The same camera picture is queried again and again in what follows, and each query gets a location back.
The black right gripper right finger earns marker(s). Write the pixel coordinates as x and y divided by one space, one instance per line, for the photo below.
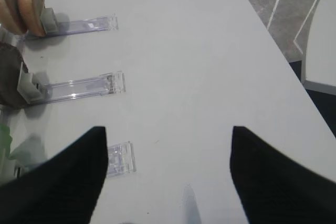
273 188

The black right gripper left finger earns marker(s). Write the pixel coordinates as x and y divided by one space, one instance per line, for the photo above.
65 189

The clear rack lettuce holder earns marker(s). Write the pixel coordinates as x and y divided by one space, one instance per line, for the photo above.
31 153

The green lettuce leaf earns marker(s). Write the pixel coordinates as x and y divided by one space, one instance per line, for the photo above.
7 165

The brown meat patty right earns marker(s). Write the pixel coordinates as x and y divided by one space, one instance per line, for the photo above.
11 60

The clear rack patty holder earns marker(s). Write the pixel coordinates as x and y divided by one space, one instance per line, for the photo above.
34 92

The white neighbouring table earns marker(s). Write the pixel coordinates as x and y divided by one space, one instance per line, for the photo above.
318 67

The clear rack top bun holder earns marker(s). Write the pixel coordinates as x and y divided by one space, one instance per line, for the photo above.
55 28

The sesame bun top left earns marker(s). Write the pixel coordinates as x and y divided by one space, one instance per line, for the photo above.
11 19

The sesame bun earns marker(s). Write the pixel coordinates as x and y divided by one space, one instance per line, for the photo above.
11 19
30 11

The sesame bun top right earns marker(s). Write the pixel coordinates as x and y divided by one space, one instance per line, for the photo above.
30 11

